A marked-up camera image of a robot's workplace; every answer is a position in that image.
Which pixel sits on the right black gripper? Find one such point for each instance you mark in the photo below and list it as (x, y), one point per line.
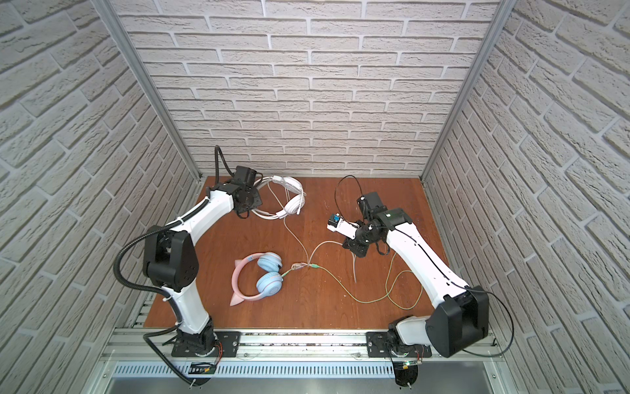
(353, 245)

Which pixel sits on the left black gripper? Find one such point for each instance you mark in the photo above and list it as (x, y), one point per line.
(259, 201)

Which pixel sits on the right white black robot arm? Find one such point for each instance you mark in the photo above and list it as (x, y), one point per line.
(461, 313)

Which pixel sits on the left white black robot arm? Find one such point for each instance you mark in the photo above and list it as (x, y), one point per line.
(172, 265)

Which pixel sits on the pink blue cat-ear headphones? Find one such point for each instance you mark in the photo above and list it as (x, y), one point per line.
(267, 285)

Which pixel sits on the white perforated vent strip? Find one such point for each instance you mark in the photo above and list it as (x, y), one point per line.
(260, 370)

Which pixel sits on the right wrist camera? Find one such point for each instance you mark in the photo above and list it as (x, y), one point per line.
(337, 224)

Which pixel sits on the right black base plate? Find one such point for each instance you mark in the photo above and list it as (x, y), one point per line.
(389, 345)

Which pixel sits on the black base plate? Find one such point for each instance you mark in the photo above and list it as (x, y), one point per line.
(207, 344)
(389, 345)

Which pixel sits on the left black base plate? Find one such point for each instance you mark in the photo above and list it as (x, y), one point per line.
(207, 344)

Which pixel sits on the aluminium mounting rail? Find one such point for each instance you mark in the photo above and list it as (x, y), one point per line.
(127, 344)

